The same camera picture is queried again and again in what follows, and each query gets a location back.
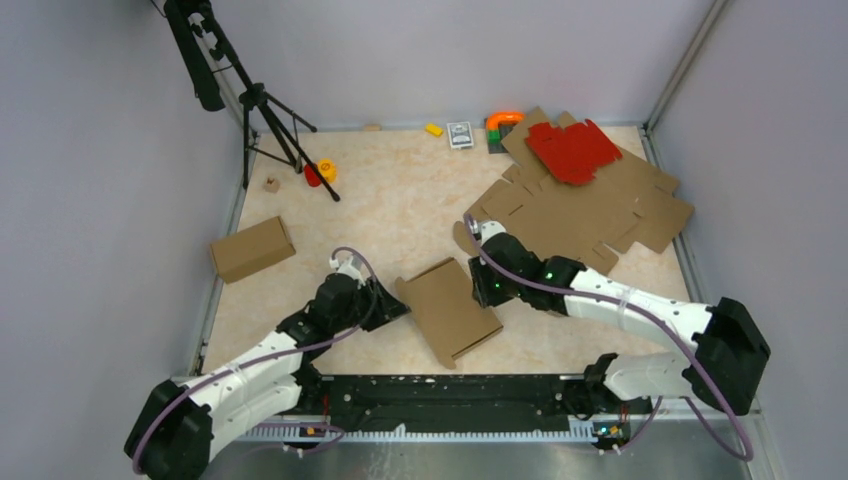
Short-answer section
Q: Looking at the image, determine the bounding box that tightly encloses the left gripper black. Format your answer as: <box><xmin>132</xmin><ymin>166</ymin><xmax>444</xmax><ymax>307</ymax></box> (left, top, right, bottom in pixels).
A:
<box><xmin>331</xmin><ymin>275</ymin><xmax>410</xmax><ymax>333</ymax></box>

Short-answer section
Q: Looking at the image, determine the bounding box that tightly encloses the brown cardboard box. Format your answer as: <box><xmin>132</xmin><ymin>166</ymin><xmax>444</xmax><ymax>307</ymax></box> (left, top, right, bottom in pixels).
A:
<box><xmin>210</xmin><ymin>216</ymin><xmax>296</xmax><ymax>284</ymax></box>
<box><xmin>394</xmin><ymin>257</ymin><xmax>503</xmax><ymax>370</ymax></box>

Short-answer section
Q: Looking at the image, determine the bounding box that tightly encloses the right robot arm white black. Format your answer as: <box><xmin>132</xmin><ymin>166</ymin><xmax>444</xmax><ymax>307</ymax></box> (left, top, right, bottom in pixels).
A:
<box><xmin>469</xmin><ymin>231</ymin><xmax>771</xmax><ymax>415</ymax></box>

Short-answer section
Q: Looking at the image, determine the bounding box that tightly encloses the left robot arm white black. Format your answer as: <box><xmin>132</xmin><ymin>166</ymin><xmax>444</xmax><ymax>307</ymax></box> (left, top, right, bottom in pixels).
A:
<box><xmin>124</xmin><ymin>273</ymin><xmax>410</xmax><ymax>479</ymax></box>

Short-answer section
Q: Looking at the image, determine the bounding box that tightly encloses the playing card deck box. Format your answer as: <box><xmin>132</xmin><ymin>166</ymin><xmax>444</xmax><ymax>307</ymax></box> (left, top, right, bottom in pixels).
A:
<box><xmin>446</xmin><ymin>121</ymin><xmax>474</xmax><ymax>150</ymax></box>

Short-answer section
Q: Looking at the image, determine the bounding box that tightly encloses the folded brown cardboard box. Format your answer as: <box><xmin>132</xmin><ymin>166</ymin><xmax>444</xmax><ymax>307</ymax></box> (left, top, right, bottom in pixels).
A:
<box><xmin>210</xmin><ymin>216</ymin><xmax>296</xmax><ymax>284</ymax></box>

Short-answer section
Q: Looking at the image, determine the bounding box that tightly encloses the red yellow toy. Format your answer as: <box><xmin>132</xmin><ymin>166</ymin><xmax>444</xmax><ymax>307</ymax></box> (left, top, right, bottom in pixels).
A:
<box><xmin>303</xmin><ymin>158</ymin><xmax>338</xmax><ymax>187</ymax></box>

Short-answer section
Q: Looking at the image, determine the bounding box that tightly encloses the red flat cardboard blank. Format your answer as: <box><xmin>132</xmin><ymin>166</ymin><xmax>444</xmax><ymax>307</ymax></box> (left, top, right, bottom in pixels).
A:
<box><xmin>525</xmin><ymin>119</ymin><xmax>623</xmax><ymax>186</ymax></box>

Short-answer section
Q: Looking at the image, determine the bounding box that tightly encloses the orange green toy block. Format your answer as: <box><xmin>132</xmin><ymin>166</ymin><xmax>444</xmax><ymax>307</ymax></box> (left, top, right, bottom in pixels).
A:
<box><xmin>484</xmin><ymin>111</ymin><xmax>525</xmax><ymax>154</ymax></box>

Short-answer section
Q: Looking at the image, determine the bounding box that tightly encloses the yellow small block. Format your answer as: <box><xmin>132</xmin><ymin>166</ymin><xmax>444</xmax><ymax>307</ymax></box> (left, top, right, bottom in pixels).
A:
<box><xmin>425</xmin><ymin>123</ymin><xmax>444</xmax><ymax>137</ymax></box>

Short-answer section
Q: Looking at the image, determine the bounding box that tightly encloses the stack of brown cardboard blanks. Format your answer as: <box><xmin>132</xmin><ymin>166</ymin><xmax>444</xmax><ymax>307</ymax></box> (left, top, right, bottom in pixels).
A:
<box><xmin>468</xmin><ymin>108</ymin><xmax>694</xmax><ymax>273</ymax></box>

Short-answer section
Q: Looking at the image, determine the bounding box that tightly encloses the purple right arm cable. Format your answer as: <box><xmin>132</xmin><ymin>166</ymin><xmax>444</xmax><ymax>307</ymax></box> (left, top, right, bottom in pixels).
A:
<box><xmin>462</xmin><ymin>213</ymin><xmax>757</xmax><ymax>464</ymax></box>

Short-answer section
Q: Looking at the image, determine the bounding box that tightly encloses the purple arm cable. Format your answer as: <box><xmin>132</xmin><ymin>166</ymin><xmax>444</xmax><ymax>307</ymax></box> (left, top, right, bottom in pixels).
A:
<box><xmin>462</xmin><ymin>213</ymin><xmax>757</xmax><ymax>464</ymax></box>
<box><xmin>131</xmin><ymin>246</ymin><xmax>380</xmax><ymax>476</ymax></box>

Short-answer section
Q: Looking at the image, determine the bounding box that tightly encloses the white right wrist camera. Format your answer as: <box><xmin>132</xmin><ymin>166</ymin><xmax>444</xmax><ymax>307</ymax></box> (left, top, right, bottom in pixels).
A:
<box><xmin>467</xmin><ymin>220</ymin><xmax>507</xmax><ymax>246</ymax></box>

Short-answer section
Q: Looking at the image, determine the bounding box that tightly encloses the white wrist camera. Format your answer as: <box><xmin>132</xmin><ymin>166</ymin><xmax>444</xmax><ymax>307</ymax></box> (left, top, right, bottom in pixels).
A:
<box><xmin>329</xmin><ymin>255</ymin><xmax>366</xmax><ymax>284</ymax></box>
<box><xmin>467</xmin><ymin>220</ymin><xmax>507</xmax><ymax>246</ymax></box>

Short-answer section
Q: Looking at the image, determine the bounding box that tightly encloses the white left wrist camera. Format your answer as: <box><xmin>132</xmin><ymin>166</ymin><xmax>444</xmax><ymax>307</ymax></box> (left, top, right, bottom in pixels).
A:
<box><xmin>329</xmin><ymin>255</ymin><xmax>366</xmax><ymax>284</ymax></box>

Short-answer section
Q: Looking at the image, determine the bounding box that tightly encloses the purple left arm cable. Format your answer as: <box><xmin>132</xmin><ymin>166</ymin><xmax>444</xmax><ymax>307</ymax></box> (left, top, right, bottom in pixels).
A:
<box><xmin>131</xmin><ymin>246</ymin><xmax>380</xmax><ymax>476</ymax></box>

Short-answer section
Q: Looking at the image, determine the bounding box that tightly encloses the black camera tripod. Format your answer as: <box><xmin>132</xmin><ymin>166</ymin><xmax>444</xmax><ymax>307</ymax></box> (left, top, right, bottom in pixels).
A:
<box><xmin>162</xmin><ymin>0</ymin><xmax>342</xmax><ymax>204</ymax></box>

